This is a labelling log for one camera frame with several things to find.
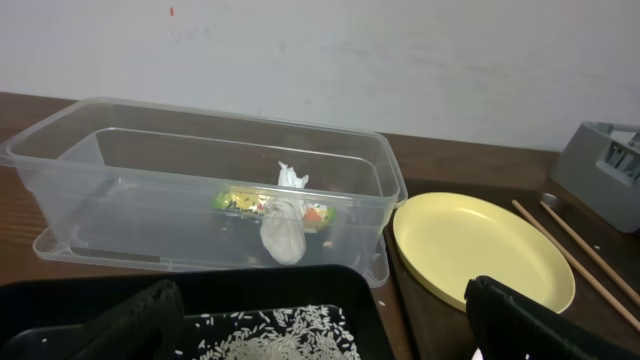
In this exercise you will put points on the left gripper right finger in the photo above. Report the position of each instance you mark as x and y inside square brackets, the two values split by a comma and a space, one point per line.
[508, 325]

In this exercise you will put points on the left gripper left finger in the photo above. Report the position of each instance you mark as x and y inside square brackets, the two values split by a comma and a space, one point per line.
[144, 326]

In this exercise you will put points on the yellow plate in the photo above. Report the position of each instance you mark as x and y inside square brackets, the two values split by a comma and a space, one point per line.
[447, 239]

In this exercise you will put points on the wooden chopstick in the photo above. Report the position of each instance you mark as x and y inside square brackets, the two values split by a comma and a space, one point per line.
[626, 314]
[617, 279]

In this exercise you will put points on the white napkin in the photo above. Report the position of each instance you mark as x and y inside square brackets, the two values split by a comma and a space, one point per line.
[283, 231]

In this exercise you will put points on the green snack wrapper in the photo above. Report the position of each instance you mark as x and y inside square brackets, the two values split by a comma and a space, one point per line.
[316, 217]

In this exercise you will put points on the black waste tray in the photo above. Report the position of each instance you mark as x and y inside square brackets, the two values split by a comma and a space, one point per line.
[43, 319]

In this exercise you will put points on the grey dishwasher rack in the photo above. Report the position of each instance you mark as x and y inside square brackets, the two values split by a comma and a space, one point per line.
[600, 167]

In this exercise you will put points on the dark brown serving tray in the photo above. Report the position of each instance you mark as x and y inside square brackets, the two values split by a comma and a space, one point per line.
[439, 331]

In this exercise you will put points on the clear plastic bin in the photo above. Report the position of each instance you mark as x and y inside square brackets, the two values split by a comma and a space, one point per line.
[130, 184]

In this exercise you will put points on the spilled rice pile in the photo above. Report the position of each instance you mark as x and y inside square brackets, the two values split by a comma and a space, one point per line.
[318, 332]

